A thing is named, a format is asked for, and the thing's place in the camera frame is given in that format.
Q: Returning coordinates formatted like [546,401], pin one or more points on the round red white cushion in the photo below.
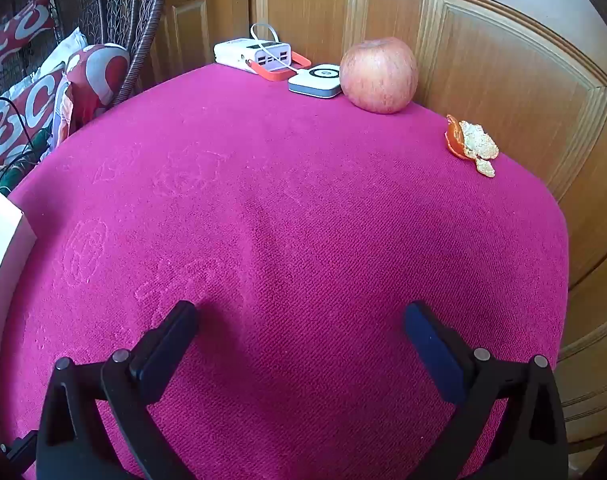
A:
[98,75]

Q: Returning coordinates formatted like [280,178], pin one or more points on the red apple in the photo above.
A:
[378,75]

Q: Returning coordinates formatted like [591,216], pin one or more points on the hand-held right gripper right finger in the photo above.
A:
[433,350]

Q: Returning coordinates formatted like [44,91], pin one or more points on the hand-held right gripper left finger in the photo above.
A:
[163,355]

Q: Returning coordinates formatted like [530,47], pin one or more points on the orange peel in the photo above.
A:
[471,145]

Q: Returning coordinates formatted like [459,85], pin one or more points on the red white patterned cushions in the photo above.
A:
[63,50]

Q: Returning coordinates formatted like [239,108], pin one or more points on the magenta tablecloth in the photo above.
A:
[283,210]

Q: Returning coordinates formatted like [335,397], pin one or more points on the white cardboard tray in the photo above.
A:
[3,240]

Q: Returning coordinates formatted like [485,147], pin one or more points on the brown wicker hanging chair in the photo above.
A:
[113,0]

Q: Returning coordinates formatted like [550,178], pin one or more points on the small red white cushion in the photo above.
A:
[21,27]

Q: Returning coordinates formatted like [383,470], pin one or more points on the square red white cushion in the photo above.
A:
[13,120]

